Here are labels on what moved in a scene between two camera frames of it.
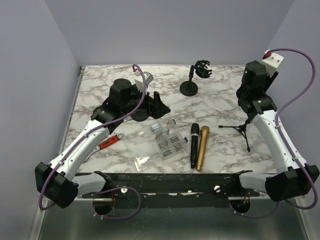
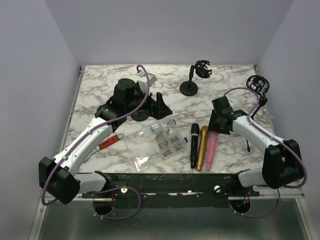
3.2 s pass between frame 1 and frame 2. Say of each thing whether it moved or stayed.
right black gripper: moved
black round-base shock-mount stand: stayed
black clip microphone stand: stayed
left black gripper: stayed
